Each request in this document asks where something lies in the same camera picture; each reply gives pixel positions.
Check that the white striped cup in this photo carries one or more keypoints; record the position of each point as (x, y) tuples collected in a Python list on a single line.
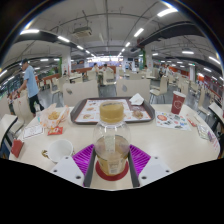
[(60, 150)]

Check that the pink paper slip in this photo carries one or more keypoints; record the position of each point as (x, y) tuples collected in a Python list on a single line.
[(215, 141)]

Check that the group of ceiling lights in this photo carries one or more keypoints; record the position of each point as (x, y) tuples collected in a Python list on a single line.
[(29, 31)]

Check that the red box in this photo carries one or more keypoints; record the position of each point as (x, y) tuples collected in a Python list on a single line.
[(16, 147)]

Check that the clear tea drink bottle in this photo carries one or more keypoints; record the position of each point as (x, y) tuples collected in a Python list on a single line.
[(111, 133)]

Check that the flat round red coaster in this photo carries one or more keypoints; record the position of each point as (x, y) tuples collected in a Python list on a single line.
[(103, 175)]

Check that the beige black-edged table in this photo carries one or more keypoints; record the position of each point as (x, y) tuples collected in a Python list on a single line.
[(6, 125), (216, 111)]

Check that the printed paper tray liner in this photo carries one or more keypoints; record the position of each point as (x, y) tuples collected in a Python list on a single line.
[(90, 111)]

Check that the crumpled white napkin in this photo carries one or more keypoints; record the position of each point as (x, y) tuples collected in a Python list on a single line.
[(136, 99)]

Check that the red paper cup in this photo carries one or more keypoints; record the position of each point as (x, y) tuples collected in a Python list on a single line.
[(177, 103)]

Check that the ceiling air conditioner unit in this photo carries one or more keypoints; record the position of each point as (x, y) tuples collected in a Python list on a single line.
[(82, 31)]

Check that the person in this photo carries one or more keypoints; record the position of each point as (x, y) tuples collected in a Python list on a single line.
[(96, 68), (30, 85), (106, 68), (162, 70)]

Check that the group of beige chairs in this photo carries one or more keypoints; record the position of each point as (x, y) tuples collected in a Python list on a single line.
[(108, 77)]

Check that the small clear teal bottle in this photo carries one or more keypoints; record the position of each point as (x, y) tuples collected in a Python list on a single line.
[(38, 110)]

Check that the clear plastic packet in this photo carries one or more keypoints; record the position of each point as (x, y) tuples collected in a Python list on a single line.
[(203, 131)]

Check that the white card with red border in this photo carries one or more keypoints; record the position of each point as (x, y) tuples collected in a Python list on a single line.
[(32, 131)]

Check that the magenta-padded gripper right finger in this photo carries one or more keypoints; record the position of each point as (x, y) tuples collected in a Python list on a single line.
[(140, 159)]

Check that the beige chair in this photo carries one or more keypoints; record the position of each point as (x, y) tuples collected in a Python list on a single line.
[(133, 88), (81, 93)]

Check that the red sauce packet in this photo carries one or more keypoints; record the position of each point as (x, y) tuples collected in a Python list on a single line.
[(55, 130)]

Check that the colourful printed flyer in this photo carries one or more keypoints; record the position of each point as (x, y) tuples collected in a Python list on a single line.
[(171, 120)]

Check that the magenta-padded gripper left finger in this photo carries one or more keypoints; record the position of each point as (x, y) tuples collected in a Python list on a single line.
[(83, 159)]

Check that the brown food tray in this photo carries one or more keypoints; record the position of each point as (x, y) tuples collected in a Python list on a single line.
[(75, 113)]

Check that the small red packet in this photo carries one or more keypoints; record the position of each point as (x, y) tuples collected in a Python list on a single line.
[(191, 122)]

